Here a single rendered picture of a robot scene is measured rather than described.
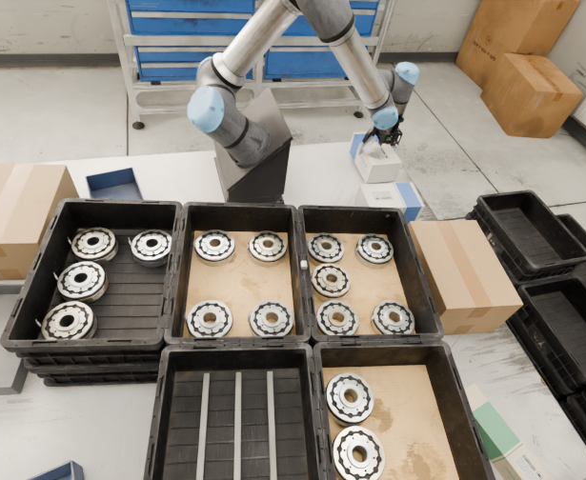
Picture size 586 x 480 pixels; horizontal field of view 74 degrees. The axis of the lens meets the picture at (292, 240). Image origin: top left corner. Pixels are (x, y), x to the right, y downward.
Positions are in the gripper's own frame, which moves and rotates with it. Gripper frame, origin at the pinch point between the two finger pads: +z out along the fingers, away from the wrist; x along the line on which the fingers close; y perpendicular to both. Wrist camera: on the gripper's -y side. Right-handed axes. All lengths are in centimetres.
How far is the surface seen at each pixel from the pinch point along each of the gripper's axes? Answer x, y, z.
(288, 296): -50, 59, -5
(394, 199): -3.7, 26.1, -1.0
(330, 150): -12.4, -13.5, 8.2
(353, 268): -30, 53, -5
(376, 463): -43, 99, -9
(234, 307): -64, 59, -5
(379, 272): -24, 56, -5
